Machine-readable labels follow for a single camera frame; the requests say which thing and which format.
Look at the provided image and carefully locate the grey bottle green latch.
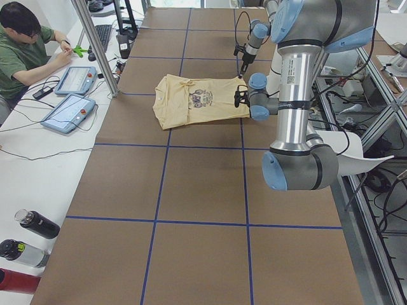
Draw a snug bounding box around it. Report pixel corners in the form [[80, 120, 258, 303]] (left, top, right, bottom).
[[1, 239, 50, 268]]

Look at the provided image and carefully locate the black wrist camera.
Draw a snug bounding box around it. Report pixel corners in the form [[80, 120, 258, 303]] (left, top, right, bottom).
[[234, 85, 250, 108], [233, 44, 245, 56]]

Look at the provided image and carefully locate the black keyboard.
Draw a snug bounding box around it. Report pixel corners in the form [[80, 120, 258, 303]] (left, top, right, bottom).
[[95, 24, 112, 52]]

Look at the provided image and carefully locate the blue teach pendant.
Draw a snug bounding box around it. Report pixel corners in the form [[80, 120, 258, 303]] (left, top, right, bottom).
[[54, 66, 97, 96], [40, 93, 96, 134]]

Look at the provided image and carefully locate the person in green shirt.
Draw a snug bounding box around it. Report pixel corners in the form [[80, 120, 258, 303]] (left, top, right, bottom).
[[1, 1, 73, 108]]

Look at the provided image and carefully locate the white plastic chair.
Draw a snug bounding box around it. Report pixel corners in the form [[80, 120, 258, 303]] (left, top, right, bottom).
[[319, 131, 394, 176]]

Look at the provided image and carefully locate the black steel-cap bottle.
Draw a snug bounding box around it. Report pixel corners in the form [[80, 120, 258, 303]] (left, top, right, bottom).
[[15, 209, 60, 240]]

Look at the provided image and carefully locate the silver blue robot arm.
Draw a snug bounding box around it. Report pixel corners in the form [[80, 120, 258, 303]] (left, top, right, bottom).
[[249, 1, 379, 191], [233, 1, 279, 79]]

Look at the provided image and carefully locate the near blue teach pendant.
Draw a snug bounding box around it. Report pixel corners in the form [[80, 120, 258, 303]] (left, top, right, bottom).
[[40, 93, 96, 134]]

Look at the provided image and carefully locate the far blue teach pendant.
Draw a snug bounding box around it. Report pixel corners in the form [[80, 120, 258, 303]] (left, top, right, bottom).
[[54, 66, 97, 96]]

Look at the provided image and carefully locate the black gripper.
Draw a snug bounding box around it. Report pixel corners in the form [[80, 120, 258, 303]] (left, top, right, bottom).
[[238, 53, 256, 78]]

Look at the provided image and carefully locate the red bottle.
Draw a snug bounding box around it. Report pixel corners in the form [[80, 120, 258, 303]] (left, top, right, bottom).
[[0, 268, 41, 294]]

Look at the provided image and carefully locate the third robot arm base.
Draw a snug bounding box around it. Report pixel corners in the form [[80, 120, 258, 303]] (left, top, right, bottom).
[[376, 43, 406, 75]]

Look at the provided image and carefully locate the aluminium frame post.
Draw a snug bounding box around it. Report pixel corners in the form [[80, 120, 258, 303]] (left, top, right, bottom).
[[71, 0, 118, 97]]

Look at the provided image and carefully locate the beige long-sleeve printed shirt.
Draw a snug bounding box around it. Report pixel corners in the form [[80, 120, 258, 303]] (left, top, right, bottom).
[[153, 74, 250, 130]]

